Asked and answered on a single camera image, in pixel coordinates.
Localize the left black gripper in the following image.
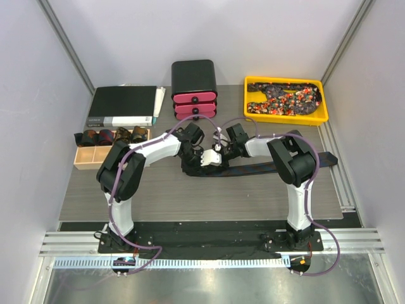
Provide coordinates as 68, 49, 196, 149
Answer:
178, 149, 207, 175

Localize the blue brown striped tie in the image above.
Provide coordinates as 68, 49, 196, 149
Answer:
202, 152, 338, 177

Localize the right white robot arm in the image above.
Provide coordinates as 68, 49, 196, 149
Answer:
222, 123, 320, 250

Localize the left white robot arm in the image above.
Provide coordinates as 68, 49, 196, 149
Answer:
96, 122, 204, 253

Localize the colourful floral tie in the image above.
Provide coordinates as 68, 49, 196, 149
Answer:
247, 82, 323, 116

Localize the rolled brown patterned tie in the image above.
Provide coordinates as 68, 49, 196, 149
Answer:
114, 127, 132, 144

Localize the black pink drawer box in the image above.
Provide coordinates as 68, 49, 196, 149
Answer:
171, 60, 218, 120

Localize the yellow plastic tray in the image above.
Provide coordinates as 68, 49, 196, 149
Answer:
243, 76, 329, 126

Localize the rolled navy striped tie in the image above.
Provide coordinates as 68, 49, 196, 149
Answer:
97, 129, 115, 146

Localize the black flat box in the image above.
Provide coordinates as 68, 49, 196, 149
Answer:
86, 85, 157, 127

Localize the wooden compartment organizer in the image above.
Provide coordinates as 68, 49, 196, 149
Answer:
73, 129, 151, 170

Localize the rolled red dark tie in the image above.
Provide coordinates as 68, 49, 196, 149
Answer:
74, 130, 99, 147

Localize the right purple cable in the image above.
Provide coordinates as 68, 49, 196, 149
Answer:
215, 117, 342, 278

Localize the purple cable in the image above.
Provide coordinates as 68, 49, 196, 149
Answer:
215, 117, 342, 278
107, 114, 222, 251

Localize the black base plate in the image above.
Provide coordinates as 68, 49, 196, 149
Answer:
94, 220, 324, 260

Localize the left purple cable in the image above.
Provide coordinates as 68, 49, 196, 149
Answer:
107, 114, 222, 251

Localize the white slotted cable duct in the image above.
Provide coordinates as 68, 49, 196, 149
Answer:
53, 255, 290, 270

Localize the aluminium frame rail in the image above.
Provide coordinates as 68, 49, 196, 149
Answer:
39, 231, 105, 256

